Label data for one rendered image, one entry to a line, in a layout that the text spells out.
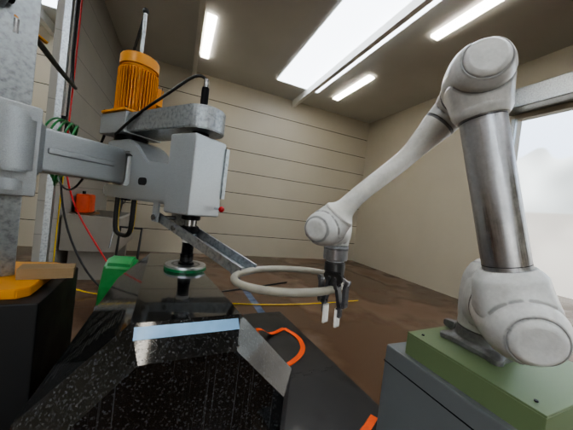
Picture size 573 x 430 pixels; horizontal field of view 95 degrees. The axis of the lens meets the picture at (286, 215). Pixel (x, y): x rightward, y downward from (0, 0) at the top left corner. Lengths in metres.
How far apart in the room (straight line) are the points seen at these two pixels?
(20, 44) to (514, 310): 1.99
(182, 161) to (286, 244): 5.62
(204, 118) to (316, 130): 6.01
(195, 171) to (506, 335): 1.29
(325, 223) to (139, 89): 1.64
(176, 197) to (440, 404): 1.33
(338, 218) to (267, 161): 5.90
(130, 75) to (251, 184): 4.73
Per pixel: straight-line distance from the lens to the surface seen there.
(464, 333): 1.05
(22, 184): 1.68
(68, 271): 1.66
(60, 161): 1.79
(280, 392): 1.14
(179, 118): 1.56
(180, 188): 1.45
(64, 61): 4.04
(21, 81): 1.76
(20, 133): 1.65
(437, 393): 1.00
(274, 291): 0.93
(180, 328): 0.96
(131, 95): 2.08
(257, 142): 6.64
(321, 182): 7.22
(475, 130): 0.81
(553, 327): 0.78
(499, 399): 0.92
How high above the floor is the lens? 1.23
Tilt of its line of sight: 1 degrees down
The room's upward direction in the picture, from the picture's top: 7 degrees clockwise
